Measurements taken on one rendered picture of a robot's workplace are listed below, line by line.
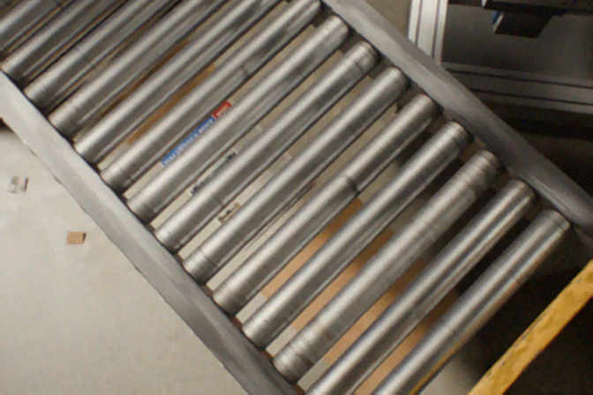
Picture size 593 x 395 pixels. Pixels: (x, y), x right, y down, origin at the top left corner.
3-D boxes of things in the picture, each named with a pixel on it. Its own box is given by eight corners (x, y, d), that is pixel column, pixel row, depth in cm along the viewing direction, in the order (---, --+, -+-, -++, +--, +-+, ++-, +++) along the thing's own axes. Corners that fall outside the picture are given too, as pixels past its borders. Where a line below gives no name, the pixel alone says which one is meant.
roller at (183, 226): (384, 63, 104) (386, 50, 99) (173, 262, 97) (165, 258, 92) (362, 44, 105) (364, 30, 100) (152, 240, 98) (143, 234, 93)
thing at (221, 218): (316, 181, 177) (316, 180, 176) (243, 252, 172) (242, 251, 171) (228, 95, 184) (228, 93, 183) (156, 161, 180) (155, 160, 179)
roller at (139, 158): (328, 14, 107) (328, -2, 102) (119, 204, 100) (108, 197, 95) (308, -4, 108) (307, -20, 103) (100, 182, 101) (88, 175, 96)
